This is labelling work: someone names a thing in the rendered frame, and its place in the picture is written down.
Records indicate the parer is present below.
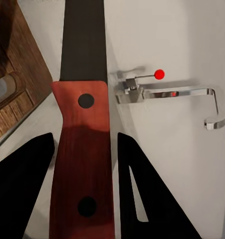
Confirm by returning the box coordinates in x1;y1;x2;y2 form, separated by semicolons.
48;0;115;239

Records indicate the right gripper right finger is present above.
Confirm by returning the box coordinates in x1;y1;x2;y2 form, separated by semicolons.
117;132;203;239

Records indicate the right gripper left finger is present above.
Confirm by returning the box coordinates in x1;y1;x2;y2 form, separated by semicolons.
0;132;55;239

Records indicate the cutting board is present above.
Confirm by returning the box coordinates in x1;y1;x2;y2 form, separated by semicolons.
0;0;53;138

